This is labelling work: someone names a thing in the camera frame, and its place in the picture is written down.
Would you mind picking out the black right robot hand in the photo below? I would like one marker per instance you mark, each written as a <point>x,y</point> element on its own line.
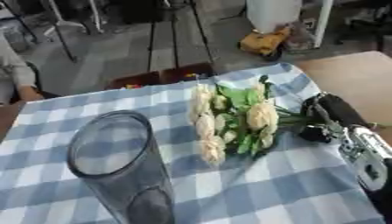
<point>334,109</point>

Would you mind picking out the cream artificial flower bouquet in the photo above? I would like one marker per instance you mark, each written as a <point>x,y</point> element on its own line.
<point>240,116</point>

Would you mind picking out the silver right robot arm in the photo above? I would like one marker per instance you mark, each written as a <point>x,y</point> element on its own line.
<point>368,159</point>

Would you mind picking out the clear glass cylinder vase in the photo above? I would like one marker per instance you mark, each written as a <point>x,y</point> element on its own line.
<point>120,166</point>

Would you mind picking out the yellow toy truck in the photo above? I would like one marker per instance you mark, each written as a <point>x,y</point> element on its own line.
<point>265,42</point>

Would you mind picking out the white cylindrical bin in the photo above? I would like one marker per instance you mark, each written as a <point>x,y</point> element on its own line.
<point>273,14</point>

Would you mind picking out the black tripod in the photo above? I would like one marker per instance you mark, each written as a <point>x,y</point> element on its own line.
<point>176,32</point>

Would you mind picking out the dark red storage box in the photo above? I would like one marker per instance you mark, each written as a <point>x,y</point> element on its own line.
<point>161,77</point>

